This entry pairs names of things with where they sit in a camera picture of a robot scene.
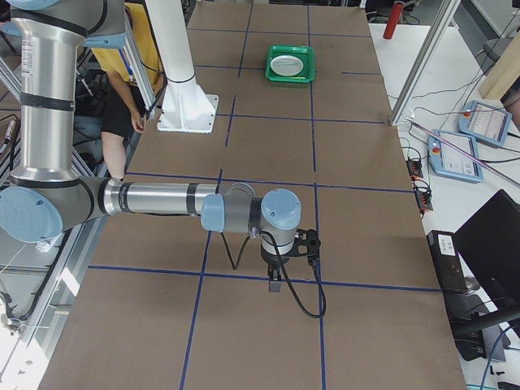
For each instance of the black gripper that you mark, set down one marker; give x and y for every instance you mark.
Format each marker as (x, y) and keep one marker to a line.
(270, 259)

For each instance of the orange black adapter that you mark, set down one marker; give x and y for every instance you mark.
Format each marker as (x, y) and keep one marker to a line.
(423, 195)
(414, 167)

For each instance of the teach pendant tablet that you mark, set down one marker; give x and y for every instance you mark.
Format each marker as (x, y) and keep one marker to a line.
(484, 122)
(447, 162)

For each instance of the black monitor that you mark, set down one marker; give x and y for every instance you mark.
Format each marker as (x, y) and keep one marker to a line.
(488, 242)

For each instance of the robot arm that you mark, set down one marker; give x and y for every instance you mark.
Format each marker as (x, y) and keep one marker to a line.
(51, 189)

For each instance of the orange black adapter far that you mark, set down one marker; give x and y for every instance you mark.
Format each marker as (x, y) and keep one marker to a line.
(414, 167)

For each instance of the person in yellow shirt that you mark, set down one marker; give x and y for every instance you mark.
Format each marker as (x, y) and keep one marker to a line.
(125, 106)

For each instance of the white rod stick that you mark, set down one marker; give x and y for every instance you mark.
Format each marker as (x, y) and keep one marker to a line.
(464, 153)

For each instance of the white round plate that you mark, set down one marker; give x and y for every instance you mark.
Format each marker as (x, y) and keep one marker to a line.
(287, 71)

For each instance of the black box device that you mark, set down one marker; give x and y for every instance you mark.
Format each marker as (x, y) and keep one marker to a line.
(447, 262)

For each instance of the orange black adapter near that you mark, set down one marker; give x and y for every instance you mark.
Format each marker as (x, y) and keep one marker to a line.
(423, 195)

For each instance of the red cylinder bottle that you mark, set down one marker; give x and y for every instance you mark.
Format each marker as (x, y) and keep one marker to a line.
(393, 19)

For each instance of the aluminium frame post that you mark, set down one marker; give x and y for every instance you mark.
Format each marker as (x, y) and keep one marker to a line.
(428, 48)

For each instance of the white camera mast pillar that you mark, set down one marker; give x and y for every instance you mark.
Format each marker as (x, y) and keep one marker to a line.
(185, 106)

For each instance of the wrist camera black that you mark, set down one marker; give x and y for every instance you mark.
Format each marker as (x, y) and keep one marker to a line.
(306, 244)

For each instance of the left teach pendant tablet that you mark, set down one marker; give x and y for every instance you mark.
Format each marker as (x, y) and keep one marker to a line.
(447, 162)

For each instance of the green plastic tray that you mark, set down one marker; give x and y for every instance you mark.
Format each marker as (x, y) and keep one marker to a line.
(304, 53)

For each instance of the right teach pendant tablet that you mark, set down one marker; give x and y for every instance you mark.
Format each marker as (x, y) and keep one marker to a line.
(484, 122)

